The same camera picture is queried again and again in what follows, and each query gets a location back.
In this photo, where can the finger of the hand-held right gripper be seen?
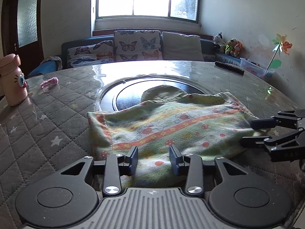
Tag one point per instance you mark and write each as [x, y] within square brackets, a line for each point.
[255, 142]
[262, 123]

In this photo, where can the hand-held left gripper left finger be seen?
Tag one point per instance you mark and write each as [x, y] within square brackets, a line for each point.
[132, 161]

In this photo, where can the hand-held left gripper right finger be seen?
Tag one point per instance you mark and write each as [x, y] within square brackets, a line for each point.
[175, 161]

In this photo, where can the green patterned children's shirt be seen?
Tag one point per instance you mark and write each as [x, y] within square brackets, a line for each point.
[166, 124]

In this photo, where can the clear plastic storage box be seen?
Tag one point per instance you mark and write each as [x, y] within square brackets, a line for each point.
[255, 68]

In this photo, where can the black remote control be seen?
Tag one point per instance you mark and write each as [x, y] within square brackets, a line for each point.
[230, 67]

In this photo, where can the round black hot plate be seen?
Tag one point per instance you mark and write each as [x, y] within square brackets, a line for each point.
[131, 95]

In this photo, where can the orange fox plush toy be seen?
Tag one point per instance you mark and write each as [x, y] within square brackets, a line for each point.
[238, 49]

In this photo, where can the colourful paper pinwheel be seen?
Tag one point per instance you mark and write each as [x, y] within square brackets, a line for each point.
[282, 44]

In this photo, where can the bear plush toy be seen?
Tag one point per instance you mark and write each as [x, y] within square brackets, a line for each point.
[230, 47]

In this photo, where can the cow plush toy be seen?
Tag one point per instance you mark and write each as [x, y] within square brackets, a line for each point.
[218, 39]

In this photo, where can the beige cushion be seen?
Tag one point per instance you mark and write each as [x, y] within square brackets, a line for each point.
[182, 45]

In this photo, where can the small pink toy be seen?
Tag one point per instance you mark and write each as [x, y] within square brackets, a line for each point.
[48, 82]

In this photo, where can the square butterfly print cushion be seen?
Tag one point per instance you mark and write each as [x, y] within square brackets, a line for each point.
[137, 45]

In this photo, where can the long butterfly print cushion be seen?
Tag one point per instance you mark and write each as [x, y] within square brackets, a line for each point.
[90, 52]

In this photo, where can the blue folded blanket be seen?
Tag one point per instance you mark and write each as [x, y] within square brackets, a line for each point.
[43, 70]

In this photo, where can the grey crumpled cloth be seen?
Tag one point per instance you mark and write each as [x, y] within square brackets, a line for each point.
[52, 59]

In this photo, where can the blue sofa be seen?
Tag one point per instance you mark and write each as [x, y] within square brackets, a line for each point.
[71, 44]

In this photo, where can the pink cartoon water bottle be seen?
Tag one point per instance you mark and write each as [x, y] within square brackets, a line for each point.
[12, 81]

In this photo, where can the dark wooden glass door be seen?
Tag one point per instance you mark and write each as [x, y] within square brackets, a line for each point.
[27, 16]

